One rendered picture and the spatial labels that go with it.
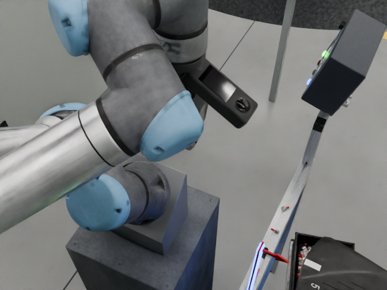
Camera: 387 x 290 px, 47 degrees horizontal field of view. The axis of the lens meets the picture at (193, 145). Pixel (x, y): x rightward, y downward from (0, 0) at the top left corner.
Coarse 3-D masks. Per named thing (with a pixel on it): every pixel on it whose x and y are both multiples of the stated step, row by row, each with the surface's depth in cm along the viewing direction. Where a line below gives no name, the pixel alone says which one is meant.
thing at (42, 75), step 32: (0, 0) 188; (32, 0) 204; (0, 32) 194; (32, 32) 212; (0, 64) 201; (32, 64) 220; (64, 64) 243; (0, 96) 208; (32, 96) 229; (64, 96) 253; (96, 96) 283
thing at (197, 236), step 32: (192, 192) 121; (192, 224) 115; (96, 256) 109; (128, 256) 109; (160, 256) 109; (192, 256) 112; (96, 288) 127; (128, 288) 113; (160, 288) 104; (192, 288) 128
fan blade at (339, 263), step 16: (320, 240) 95; (320, 256) 90; (336, 256) 91; (352, 256) 91; (304, 272) 86; (320, 272) 87; (336, 272) 87; (352, 272) 87; (368, 272) 88; (384, 272) 88; (304, 288) 83; (336, 288) 84; (352, 288) 84; (368, 288) 85; (384, 288) 85
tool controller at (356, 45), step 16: (352, 16) 130; (368, 16) 132; (352, 32) 126; (368, 32) 128; (384, 32) 130; (336, 48) 121; (352, 48) 122; (368, 48) 124; (320, 64) 133; (336, 64) 119; (352, 64) 119; (368, 64) 120; (320, 80) 125; (336, 80) 123; (352, 80) 120; (304, 96) 132; (320, 96) 129; (336, 96) 127; (352, 96) 134
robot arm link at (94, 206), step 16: (112, 176) 86; (128, 176) 91; (80, 192) 84; (96, 192) 83; (112, 192) 82; (128, 192) 86; (144, 192) 93; (80, 208) 84; (96, 208) 83; (112, 208) 82; (128, 208) 86; (144, 208) 94; (80, 224) 85; (96, 224) 84; (112, 224) 84
